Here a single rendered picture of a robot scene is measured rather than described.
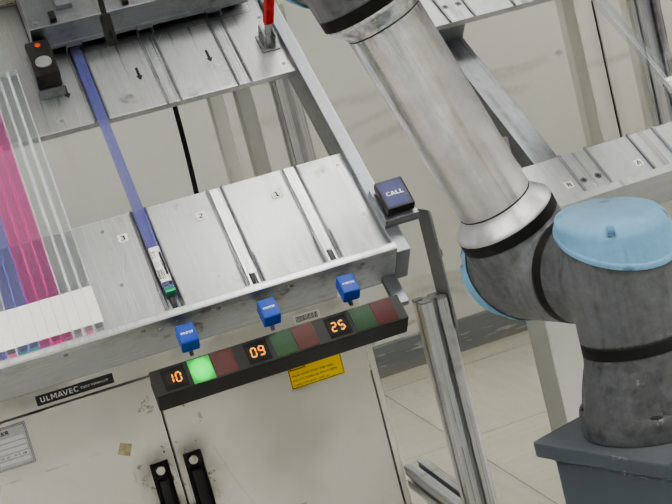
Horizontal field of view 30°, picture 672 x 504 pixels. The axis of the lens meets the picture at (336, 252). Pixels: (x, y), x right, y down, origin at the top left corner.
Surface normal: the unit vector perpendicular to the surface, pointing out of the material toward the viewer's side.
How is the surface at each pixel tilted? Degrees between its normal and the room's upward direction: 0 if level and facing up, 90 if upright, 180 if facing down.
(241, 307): 135
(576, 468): 90
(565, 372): 90
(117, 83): 45
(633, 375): 73
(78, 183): 89
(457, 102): 91
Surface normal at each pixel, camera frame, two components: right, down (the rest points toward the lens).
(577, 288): -0.83, 0.29
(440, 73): 0.48, 0.04
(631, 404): -0.49, -0.04
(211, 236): 0.02, -0.62
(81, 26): 0.37, 0.74
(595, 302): -0.66, 0.29
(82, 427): 0.28, 0.09
